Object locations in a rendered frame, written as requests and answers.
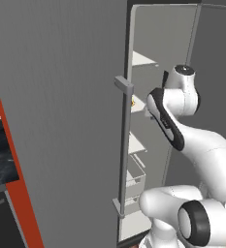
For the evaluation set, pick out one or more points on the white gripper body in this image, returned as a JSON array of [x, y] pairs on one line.
[[149, 114]]

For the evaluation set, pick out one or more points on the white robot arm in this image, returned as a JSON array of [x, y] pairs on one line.
[[208, 151]]

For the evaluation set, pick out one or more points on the small yellow food item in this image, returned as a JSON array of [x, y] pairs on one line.
[[132, 103]]

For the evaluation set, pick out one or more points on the white freezer drawer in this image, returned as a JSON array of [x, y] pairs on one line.
[[134, 177]]

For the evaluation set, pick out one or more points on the grey fridge freezer cabinet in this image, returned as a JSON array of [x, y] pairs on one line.
[[163, 35]]

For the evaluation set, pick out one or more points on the grey freezer door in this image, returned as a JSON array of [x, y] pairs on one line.
[[62, 113]]

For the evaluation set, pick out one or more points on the grey fridge door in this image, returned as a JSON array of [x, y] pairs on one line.
[[214, 42]]

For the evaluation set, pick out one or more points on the dark base cabinet run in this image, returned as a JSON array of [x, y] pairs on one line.
[[1, 223]]

